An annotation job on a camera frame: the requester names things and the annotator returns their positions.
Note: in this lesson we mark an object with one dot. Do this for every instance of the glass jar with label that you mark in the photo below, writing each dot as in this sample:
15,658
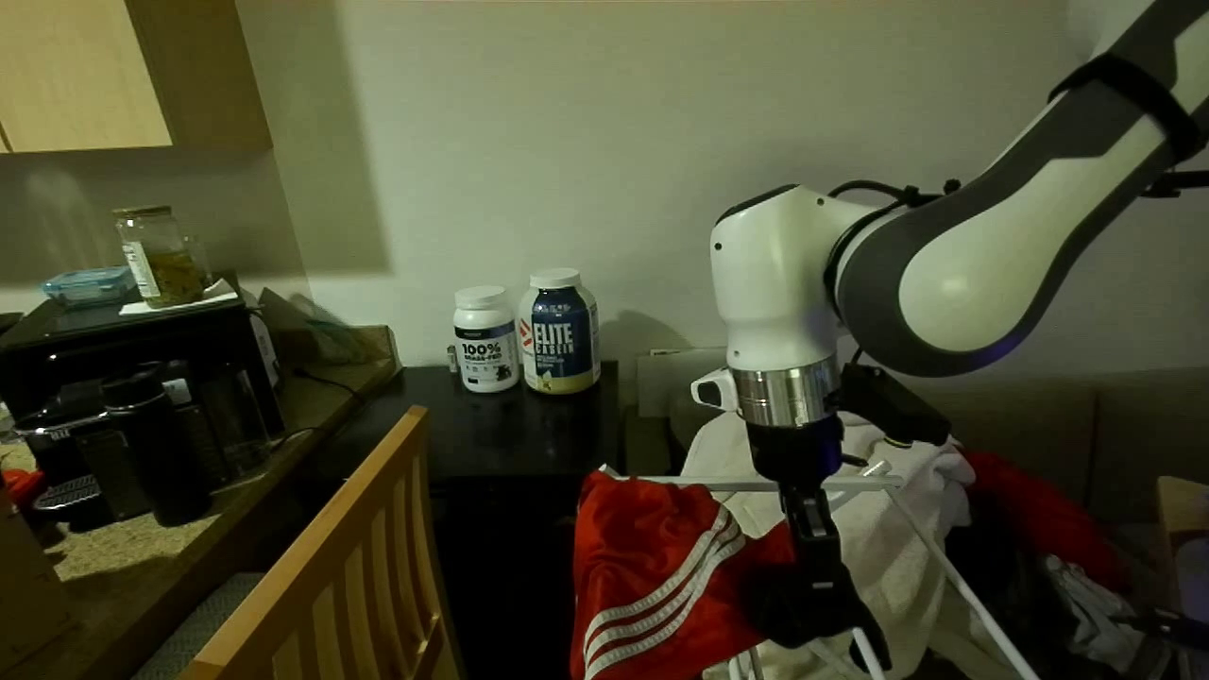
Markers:
160,260

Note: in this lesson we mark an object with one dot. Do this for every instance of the red shorts with white stripes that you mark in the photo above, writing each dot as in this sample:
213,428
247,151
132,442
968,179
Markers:
642,554

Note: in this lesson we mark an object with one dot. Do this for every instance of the white supplement jar right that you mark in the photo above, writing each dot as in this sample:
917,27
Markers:
558,333

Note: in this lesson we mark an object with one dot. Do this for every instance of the black tumbler bottle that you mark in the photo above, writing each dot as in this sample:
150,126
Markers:
164,456

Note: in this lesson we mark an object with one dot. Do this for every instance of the cardboard box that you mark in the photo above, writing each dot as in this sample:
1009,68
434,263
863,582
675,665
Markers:
1189,540

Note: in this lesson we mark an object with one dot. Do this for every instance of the black microwave oven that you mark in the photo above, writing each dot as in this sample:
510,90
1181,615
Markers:
126,341

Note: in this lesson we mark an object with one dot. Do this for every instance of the crumpled white cloth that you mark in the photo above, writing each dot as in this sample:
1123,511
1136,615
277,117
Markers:
1089,606

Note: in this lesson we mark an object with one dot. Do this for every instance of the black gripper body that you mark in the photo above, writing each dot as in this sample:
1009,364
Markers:
796,456

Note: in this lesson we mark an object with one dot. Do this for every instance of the brown paper bag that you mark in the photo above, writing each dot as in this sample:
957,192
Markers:
322,338

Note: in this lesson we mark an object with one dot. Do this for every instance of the small white supplement jar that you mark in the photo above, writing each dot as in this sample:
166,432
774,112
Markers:
486,341

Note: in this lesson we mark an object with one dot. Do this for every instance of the cream white towel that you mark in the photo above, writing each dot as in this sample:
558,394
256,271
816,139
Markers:
908,568

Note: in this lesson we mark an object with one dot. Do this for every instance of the wooden slatted chair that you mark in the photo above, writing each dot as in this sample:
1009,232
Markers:
365,554

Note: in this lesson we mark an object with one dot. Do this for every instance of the brown kitchen counter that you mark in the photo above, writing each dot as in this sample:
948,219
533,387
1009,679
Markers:
138,568

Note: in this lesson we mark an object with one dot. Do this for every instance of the white wall heater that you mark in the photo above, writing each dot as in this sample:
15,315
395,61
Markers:
666,379

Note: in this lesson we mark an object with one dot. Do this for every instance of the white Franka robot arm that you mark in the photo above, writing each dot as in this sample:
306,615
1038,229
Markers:
957,276

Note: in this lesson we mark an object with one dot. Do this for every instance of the black side table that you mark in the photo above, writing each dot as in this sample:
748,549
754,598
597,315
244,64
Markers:
505,435

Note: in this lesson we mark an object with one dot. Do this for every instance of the blue bowl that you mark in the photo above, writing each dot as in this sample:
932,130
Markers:
89,287

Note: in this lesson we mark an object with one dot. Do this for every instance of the beige wall cabinet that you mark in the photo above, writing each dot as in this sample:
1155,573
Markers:
89,76

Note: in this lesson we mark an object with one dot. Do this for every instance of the red cloth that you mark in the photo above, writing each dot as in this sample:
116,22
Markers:
1041,505

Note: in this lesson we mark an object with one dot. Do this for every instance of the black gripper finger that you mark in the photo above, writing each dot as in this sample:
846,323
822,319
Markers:
825,535
796,535

